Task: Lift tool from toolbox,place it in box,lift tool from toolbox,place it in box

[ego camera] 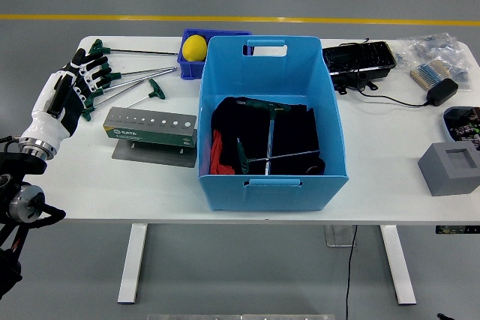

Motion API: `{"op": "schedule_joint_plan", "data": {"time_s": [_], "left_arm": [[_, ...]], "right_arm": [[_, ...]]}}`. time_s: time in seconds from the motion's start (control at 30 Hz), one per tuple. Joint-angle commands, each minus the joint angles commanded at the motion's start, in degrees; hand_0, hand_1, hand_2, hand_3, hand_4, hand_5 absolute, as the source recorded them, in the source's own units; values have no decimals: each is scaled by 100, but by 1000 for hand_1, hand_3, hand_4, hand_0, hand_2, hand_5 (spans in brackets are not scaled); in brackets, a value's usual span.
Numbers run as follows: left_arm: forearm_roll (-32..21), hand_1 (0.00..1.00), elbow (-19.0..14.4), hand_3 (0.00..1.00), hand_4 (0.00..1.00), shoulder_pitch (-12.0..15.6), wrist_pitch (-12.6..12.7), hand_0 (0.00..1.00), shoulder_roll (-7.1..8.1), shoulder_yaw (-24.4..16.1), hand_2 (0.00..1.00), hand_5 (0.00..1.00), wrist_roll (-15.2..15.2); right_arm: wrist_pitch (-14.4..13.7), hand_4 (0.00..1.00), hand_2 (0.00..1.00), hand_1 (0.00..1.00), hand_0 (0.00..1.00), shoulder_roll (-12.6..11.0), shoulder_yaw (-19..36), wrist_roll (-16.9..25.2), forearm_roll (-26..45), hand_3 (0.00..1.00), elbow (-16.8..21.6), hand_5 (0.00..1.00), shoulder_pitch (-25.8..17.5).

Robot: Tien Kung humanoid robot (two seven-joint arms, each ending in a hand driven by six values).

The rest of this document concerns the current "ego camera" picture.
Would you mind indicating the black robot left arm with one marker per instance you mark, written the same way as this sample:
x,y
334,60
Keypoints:
x,y
18,200

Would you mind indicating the light blue parts tray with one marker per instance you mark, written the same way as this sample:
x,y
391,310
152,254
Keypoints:
x,y
446,125

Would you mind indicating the black power adapter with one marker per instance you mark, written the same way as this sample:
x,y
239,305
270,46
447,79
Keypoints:
x,y
442,91

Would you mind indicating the clear plastic parts bag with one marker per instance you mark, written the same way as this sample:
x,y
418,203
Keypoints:
x,y
427,46

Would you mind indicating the black table control panel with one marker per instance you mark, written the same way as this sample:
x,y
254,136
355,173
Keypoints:
x,y
457,229

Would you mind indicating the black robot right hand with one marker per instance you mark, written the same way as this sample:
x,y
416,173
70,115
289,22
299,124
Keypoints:
x,y
446,316

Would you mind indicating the small dark blue bin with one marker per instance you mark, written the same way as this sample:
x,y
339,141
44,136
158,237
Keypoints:
x,y
189,70

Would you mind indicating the black gridded plastic tray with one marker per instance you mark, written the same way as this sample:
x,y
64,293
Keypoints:
x,y
360,57

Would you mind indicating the dark electronic parts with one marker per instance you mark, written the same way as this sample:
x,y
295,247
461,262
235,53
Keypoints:
x,y
465,125

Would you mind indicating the grey block with recess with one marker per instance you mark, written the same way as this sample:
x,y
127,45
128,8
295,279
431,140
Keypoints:
x,y
446,174

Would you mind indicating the large blue plastic box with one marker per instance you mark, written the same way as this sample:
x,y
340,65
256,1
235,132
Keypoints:
x,y
277,194

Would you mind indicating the white table leg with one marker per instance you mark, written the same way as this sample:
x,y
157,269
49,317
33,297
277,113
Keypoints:
x,y
398,264
132,264

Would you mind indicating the blue resistor strip bundle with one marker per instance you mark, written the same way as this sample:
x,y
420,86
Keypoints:
x,y
429,72

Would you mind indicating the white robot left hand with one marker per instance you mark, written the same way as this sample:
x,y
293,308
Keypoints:
x,y
63,102

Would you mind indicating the grey bracket under table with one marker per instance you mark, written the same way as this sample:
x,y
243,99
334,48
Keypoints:
x,y
337,235

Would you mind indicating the green silver wrench stand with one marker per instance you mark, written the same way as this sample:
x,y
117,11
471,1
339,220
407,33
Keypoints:
x,y
150,134

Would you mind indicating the black box with mounting tabs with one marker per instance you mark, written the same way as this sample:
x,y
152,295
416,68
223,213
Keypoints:
x,y
352,81

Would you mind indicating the black cloth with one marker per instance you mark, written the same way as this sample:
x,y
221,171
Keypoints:
x,y
292,132

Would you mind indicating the red cloth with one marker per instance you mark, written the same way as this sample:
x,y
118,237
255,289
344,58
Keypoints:
x,y
217,157

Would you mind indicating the yellow ball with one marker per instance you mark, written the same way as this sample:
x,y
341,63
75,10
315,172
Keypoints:
x,y
194,47

